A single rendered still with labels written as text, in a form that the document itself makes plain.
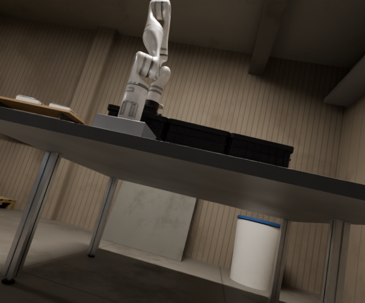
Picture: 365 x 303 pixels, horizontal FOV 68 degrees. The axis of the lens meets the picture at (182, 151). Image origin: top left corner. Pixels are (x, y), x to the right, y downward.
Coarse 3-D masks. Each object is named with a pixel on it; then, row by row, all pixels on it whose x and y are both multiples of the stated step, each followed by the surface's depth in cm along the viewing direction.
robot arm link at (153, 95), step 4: (152, 92) 137; (156, 92) 138; (148, 96) 137; (152, 96) 137; (156, 96) 137; (160, 96) 139; (156, 100) 137; (160, 100) 140; (160, 104) 144; (160, 108) 146
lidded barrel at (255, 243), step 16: (240, 224) 279; (256, 224) 265; (272, 224) 262; (240, 240) 273; (256, 240) 262; (272, 240) 261; (240, 256) 267; (256, 256) 259; (272, 256) 260; (240, 272) 263; (256, 272) 256; (272, 272) 261; (256, 288) 254
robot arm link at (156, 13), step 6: (156, 0) 134; (150, 6) 133; (156, 6) 133; (150, 12) 131; (156, 12) 135; (150, 18) 127; (156, 18) 138; (150, 24) 124; (156, 24) 124; (162, 30) 126
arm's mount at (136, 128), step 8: (96, 120) 98; (104, 120) 98; (112, 120) 97; (120, 120) 97; (128, 120) 97; (104, 128) 97; (112, 128) 97; (120, 128) 96; (128, 128) 96; (136, 128) 96; (144, 128) 96; (144, 136) 98; (152, 136) 108
